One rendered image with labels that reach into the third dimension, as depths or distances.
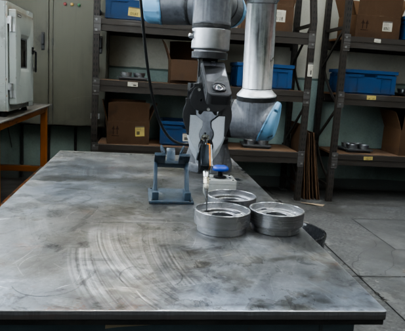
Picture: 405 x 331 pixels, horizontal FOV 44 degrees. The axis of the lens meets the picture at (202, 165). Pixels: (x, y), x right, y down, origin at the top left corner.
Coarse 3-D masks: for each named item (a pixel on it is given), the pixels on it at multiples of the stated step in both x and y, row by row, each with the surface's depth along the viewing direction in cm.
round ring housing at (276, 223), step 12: (252, 204) 99; (264, 204) 101; (276, 204) 102; (288, 204) 101; (252, 216) 95; (264, 216) 92; (276, 216) 92; (288, 216) 92; (300, 216) 93; (252, 228) 96; (264, 228) 93; (276, 228) 92; (288, 228) 92
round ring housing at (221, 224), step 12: (204, 204) 98; (216, 204) 99; (228, 204) 99; (204, 216) 90; (216, 216) 89; (228, 216) 89; (240, 216) 90; (204, 228) 91; (216, 228) 89; (228, 228) 89; (240, 228) 90
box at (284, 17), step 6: (282, 0) 435; (288, 0) 436; (294, 0) 446; (282, 6) 436; (288, 6) 437; (294, 6) 438; (282, 12) 438; (288, 12) 438; (276, 18) 438; (282, 18) 439; (288, 18) 439; (240, 24) 441; (276, 24) 440; (282, 24) 440; (288, 24) 440; (276, 30) 441; (282, 30) 441; (288, 30) 441
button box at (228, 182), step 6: (210, 180) 117; (216, 180) 118; (222, 180) 118; (228, 180) 119; (234, 180) 119; (210, 186) 118; (216, 186) 118; (222, 186) 118; (228, 186) 118; (234, 186) 118; (204, 192) 121
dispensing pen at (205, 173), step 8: (208, 136) 102; (208, 144) 99; (200, 152) 99; (208, 152) 99; (200, 160) 98; (208, 160) 98; (200, 168) 98; (208, 168) 99; (208, 176) 98; (208, 184) 98
